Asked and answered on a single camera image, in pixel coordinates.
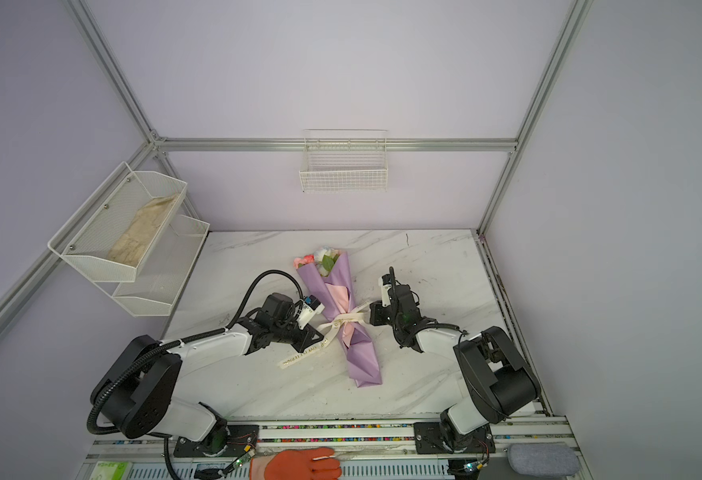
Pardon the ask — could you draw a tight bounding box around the cream ribbon roll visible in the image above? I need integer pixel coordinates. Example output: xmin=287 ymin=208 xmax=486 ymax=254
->
xmin=278 ymin=302 xmax=370 ymax=369

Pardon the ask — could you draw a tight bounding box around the pink purple wrapping paper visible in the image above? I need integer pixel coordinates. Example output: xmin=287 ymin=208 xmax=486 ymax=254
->
xmin=293 ymin=248 xmax=383 ymax=388

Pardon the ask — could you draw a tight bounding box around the white fake rose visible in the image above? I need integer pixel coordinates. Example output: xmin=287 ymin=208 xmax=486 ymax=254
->
xmin=313 ymin=248 xmax=341 ymax=277

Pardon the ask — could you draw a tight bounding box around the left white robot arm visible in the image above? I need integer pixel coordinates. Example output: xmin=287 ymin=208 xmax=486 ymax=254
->
xmin=86 ymin=293 xmax=325 ymax=478

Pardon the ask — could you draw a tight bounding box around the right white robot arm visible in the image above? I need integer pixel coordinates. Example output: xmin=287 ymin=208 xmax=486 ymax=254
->
xmin=370 ymin=268 xmax=541 ymax=454

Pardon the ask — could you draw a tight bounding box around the lower white mesh shelf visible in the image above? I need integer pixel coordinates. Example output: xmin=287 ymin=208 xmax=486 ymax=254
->
xmin=112 ymin=214 xmax=209 ymax=317

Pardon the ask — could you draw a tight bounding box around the white mesh shelf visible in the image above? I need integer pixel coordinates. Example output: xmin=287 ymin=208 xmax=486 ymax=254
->
xmin=112 ymin=214 xmax=209 ymax=317
xmin=47 ymin=163 xmax=187 ymax=283

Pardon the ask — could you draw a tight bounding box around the orange rubber glove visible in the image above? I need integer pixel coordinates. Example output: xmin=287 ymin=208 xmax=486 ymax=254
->
xmin=249 ymin=447 xmax=342 ymax=480

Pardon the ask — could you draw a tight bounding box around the beige cloth in shelf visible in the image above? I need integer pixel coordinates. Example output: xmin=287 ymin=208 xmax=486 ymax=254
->
xmin=107 ymin=194 xmax=178 ymax=267

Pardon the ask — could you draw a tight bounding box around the upper white mesh shelf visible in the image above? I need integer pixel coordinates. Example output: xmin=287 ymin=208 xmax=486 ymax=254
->
xmin=47 ymin=163 xmax=187 ymax=283

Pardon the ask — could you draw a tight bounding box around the grey cloth pad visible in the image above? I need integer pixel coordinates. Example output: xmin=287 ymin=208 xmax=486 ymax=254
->
xmin=507 ymin=443 xmax=581 ymax=478

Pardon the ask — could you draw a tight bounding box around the green white packet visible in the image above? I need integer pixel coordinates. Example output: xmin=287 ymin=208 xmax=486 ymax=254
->
xmin=88 ymin=461 xmax=133 ymax=480

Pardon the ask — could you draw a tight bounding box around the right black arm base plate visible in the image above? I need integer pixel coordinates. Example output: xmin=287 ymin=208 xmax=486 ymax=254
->
xmin=413 ymin=415 xmax=496 ymax=455

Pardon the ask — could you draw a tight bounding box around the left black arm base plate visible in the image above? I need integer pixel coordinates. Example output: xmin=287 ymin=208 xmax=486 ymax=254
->
xmin=173 ymin=420 xmax=260 ymax=458

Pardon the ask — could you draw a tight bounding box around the white wire wall basket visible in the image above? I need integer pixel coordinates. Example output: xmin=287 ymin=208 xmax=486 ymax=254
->
xmin=299 ymin=129 xmax=389 ymax=193

